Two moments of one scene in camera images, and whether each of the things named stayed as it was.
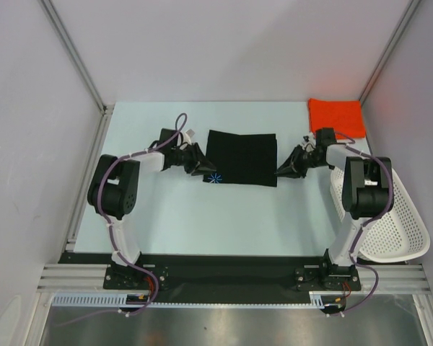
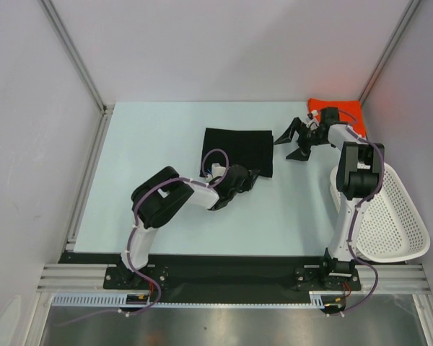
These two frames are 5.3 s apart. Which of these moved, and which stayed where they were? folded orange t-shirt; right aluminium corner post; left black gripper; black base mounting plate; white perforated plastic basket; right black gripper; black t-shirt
Moved: right black gripper; left black gripper; black t-shirt
Stayed: black base mounting plate; folded orange t-shirt; white perforated plastic basket; right aluminium corner post
